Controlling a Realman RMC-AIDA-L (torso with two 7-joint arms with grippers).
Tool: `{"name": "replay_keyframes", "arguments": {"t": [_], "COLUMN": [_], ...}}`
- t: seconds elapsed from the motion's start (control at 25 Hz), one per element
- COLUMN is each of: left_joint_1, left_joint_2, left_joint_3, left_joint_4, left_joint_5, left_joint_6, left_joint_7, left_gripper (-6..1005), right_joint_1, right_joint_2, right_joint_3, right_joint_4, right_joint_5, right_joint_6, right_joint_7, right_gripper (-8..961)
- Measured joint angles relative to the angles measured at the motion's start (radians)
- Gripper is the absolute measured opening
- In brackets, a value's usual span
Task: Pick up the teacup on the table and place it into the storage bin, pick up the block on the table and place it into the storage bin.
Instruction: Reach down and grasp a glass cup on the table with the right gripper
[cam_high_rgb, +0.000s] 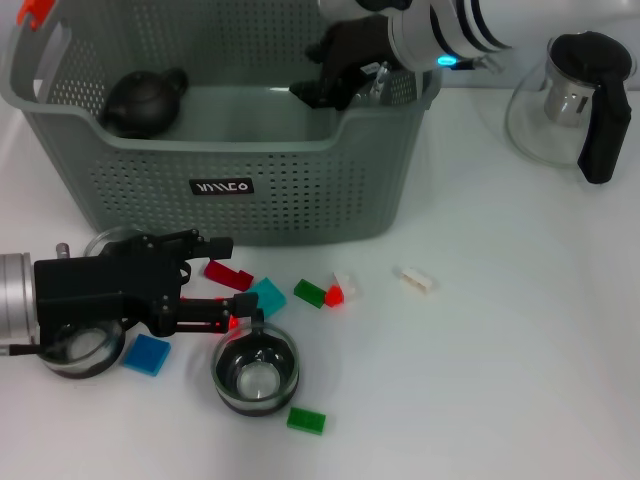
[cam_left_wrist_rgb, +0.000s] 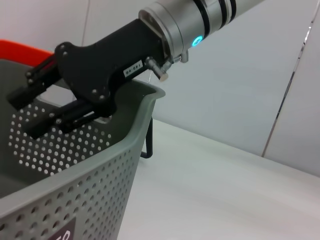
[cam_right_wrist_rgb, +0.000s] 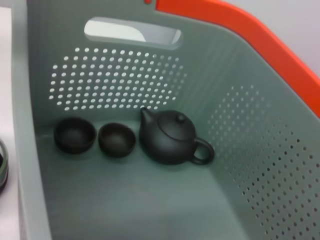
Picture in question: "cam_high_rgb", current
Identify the black clay teapot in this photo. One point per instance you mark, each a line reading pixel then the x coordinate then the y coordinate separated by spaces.
pixel 142 100

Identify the dark red long block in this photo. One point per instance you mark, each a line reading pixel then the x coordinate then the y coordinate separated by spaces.
pixel 225 274

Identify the teal square block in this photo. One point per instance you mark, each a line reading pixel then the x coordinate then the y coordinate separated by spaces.
pixel 270 296

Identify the grey perforated storage bin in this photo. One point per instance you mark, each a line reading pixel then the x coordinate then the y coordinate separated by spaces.
pixel 250 210

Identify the blue square block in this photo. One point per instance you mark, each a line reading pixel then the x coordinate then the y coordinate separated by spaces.
pixel 146 354

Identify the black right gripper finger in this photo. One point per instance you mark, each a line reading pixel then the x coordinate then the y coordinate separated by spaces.
pixel 317 95
pixel 317 52

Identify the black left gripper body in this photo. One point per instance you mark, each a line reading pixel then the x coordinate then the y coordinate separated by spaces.
pixel 100 290

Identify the bright green block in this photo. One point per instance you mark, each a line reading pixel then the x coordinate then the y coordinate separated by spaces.
pixel 306 421

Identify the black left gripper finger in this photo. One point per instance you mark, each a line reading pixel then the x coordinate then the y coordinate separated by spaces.
pixel 217 247
pixel 200 314

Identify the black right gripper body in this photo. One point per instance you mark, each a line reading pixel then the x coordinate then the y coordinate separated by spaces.
pixel 360 50

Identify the dark green block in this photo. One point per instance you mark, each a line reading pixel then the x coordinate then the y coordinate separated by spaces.
pixel 309 292

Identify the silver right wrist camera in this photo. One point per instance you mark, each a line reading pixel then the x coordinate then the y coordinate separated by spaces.
pixel 350 6

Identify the white ridged block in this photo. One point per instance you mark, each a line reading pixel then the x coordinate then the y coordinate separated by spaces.
pixel 416 281

